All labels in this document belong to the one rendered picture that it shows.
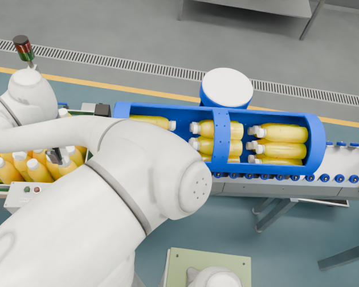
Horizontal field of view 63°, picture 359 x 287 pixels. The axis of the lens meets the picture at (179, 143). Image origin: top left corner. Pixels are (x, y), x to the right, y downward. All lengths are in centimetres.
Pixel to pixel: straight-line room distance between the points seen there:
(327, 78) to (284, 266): 215
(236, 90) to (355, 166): 73
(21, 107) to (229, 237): 180
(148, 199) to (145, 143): 8
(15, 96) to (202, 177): 61
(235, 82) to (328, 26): 296
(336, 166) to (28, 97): 142
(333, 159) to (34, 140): 143
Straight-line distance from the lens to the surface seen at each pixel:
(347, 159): 177
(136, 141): 41
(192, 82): 305
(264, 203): 223
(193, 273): 112
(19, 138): 70
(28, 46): 152
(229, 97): 157
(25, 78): 86
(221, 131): 118
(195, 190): 37
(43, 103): 87
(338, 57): 407
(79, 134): 58
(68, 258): 35
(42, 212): 37
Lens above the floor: 216
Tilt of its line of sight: 57 degrees down
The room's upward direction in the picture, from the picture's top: 11 degrees clockwise
